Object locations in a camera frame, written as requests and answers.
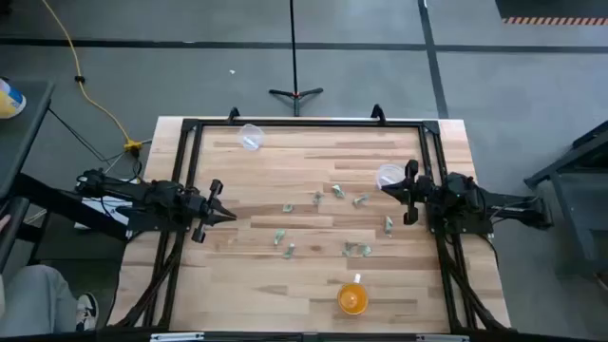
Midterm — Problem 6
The person's shoe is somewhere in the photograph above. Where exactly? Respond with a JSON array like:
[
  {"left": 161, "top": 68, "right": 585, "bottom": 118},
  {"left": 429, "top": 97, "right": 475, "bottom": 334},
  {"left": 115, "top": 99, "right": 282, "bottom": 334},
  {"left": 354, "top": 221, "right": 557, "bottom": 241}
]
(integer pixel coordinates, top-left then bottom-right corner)
[{"left": 75, "top": 293, "right": 100, "bottom": 333}]

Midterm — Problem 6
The person's leg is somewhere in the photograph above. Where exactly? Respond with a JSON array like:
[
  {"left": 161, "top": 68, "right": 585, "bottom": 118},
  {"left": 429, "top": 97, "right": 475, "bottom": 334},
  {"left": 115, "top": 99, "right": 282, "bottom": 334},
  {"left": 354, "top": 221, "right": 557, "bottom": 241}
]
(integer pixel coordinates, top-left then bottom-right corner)
[{"left": 0, "top": 264, "right": 80, "bottom": 336}]

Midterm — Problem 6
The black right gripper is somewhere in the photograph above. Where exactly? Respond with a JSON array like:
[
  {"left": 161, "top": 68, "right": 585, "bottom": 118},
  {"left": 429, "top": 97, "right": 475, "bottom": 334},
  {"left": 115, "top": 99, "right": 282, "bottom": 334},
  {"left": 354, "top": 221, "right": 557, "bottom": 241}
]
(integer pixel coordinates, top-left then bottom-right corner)
[{"left": 381, "top": 159, "right": 434, "bottom": 226}]

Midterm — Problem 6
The yellow blue white bag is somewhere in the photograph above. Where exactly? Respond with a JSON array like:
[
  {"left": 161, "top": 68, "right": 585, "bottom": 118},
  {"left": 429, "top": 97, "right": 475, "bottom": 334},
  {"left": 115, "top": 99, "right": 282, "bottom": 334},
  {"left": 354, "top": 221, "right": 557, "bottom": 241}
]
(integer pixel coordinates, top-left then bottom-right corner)
[{"left": 0, "top": 78, "right": 28, "bottom": 120}]

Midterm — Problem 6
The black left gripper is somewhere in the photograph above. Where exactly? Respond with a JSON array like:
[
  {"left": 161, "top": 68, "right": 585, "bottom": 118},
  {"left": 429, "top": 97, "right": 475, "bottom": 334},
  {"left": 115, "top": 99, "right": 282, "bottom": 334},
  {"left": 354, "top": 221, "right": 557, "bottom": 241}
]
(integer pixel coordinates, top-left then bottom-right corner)
[{"left": 185, "top": 179, "right": 238, "bottom": 243}]

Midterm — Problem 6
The silver metal bracket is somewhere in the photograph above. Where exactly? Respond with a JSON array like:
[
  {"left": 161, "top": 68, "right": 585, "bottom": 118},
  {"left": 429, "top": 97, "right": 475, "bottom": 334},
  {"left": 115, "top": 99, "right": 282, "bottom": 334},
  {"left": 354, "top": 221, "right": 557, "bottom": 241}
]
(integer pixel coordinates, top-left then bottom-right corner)
[
  {"left": 149, "top": 332, "right": 205, "bottom": 342},
  {"left": 415, "top": 333, "right": 470, "bottom": 342}
]

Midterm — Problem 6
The white printed sheet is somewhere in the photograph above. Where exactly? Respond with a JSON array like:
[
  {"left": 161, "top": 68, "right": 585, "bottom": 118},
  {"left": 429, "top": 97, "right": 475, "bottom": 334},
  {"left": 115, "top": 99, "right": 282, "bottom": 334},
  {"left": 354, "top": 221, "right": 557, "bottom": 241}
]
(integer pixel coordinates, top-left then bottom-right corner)
[{"left": 74, "top": 192, "right": 132, "bottom": 232}]

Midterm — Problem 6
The black tripod stand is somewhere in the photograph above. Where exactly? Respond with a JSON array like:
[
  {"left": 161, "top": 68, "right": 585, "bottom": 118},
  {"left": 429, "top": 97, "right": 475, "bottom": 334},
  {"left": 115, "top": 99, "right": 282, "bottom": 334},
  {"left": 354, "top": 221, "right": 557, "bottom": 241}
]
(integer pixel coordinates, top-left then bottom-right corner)
[{"left": 268, "top": 0, "right": 325, "bottom": 118}]

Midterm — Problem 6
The black mat hazard stripe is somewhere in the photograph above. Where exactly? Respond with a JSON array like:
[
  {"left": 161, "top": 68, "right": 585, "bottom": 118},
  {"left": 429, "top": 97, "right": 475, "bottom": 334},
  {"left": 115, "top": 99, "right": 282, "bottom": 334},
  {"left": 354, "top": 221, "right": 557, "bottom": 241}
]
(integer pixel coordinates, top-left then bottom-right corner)
[{"left": 494, "top": 0, "right": 608, "bottom": 27}]

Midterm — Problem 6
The orange plastic cup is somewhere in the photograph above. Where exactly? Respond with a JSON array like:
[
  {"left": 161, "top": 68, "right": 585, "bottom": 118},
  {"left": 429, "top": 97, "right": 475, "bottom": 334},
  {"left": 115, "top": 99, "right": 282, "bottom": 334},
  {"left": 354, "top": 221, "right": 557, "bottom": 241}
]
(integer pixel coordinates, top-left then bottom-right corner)
[{"left": 336, "top": 282, "right": 370, "bottom": 316}]

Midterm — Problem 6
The thin black cable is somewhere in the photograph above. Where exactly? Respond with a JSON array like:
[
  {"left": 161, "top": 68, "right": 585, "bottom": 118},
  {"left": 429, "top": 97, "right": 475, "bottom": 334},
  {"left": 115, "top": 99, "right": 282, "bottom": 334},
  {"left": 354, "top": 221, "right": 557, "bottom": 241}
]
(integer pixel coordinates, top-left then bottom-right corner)
[{"left": 47, "top": 107, "right": 113, "bottom": 165}]

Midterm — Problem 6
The yellow extension cable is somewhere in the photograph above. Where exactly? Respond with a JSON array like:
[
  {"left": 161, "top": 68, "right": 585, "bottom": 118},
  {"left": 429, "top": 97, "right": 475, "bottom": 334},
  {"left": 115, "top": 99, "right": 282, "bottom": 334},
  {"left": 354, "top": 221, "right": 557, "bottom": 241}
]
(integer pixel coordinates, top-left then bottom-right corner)
[{"left": 40, "top": 0, "right": 132, "bottom": 143}]

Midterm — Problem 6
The black cart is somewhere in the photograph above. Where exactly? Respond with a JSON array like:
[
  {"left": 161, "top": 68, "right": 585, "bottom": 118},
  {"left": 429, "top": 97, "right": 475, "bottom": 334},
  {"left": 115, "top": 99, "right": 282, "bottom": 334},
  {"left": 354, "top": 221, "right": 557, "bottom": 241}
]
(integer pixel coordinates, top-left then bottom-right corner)
[{"left": 0, "top": 79, "right": 129, "bottom": 275}]

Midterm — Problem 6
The black aluminium rig frame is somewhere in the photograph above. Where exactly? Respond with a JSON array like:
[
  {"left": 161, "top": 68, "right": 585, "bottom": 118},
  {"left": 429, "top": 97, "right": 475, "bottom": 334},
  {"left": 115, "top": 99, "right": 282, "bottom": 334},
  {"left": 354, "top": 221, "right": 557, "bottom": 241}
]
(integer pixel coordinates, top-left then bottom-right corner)
[{"left": 106, "top": 117, "right": 512, "bottom": 342}]

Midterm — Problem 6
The clear plastic cup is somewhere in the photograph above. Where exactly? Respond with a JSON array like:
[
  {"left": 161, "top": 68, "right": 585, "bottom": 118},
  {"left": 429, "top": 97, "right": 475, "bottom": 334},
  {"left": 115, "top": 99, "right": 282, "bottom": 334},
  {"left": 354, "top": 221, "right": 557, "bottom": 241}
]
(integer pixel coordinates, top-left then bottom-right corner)
[
  {"left": 375, "top": 163, "right": 406, "bottom": 191},
  {"left": 237, "top": 123, "right": 266, "bottom": 152}
]

